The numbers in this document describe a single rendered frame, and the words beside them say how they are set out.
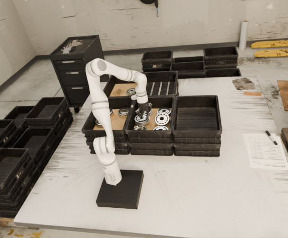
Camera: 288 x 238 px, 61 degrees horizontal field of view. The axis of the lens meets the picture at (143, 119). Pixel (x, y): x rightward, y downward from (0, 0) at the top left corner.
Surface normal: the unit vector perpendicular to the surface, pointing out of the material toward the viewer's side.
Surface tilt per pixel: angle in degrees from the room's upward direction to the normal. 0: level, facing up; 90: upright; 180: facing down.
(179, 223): 0
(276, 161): 0
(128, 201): 1
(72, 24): 90
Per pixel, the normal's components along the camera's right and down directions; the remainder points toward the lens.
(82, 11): -0.15, 0.62
